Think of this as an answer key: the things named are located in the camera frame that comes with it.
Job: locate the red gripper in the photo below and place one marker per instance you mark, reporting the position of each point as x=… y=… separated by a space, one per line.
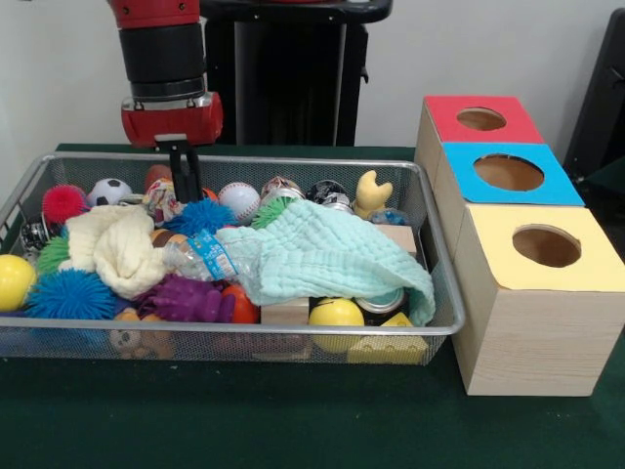
x=171 y=122

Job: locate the pale patterned fabric scrunchie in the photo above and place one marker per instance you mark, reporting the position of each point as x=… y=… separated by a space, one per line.
x=161 y=200

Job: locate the mint green cloth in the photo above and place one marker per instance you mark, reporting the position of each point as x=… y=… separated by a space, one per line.
x=332 y=254

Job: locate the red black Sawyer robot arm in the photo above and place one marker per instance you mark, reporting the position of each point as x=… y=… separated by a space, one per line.
x=161 y=54

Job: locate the wooden box with three holes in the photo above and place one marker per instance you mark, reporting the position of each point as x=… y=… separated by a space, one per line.
x=537 y=342

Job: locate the black and white soccer ball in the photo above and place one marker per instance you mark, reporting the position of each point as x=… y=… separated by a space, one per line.
x=110 y=191

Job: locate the crushed clear plastic bottle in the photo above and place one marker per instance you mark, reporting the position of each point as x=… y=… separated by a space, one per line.
x=210 y=256

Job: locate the cream white cloth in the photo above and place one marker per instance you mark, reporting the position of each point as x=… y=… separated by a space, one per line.
x=117 y=249

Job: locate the purple knobbly rubber toy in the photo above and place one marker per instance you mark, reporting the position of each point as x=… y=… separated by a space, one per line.
x=185 y=298

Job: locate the pink spiky ball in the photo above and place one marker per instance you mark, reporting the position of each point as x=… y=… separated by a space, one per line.
x=63 y=202

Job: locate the large blue spiky ball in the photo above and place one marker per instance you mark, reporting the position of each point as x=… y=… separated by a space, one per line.
x=68 y=295

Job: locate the plain yellow ball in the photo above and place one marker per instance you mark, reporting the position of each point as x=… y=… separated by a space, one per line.
x=14 y=281

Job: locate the yellow smiley face ball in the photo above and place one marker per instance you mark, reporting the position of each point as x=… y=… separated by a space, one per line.
x=337 y=315

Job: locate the dark green table cloth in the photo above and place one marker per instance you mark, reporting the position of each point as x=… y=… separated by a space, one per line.
x=293 y=420
x=608 y=195

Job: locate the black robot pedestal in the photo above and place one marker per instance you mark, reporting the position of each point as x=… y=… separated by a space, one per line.
x=293 y=88

